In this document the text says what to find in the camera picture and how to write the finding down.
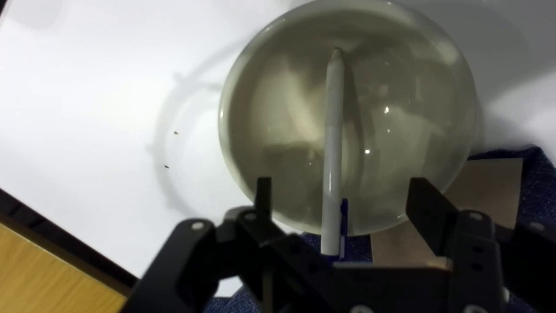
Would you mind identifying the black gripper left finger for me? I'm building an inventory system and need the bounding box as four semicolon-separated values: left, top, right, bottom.
119;176;340;313

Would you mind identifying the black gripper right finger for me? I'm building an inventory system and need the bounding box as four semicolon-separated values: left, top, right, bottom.
404;176;556;313

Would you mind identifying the white pen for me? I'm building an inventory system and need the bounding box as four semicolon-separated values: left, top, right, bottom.
317;47;347;258

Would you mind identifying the clear glass bowl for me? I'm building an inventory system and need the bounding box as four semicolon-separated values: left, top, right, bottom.
217;0;479;239

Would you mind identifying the small brown paper piece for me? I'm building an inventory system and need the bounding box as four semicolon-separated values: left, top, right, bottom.
368;157;524;272

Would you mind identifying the dark blue cloth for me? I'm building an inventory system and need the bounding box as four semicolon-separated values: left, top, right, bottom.
203;145;556;313

